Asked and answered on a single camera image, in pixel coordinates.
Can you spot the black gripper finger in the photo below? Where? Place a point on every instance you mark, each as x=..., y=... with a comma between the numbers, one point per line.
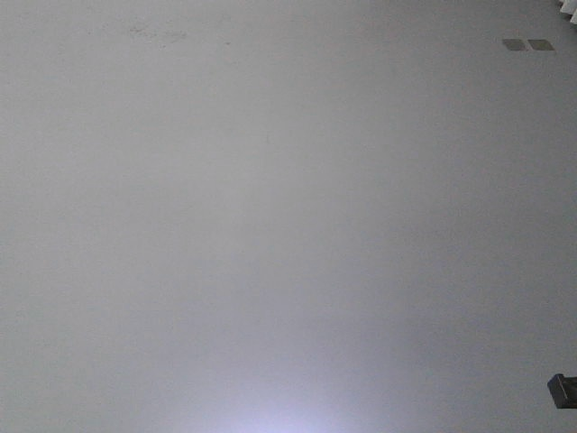
x=563, y=391

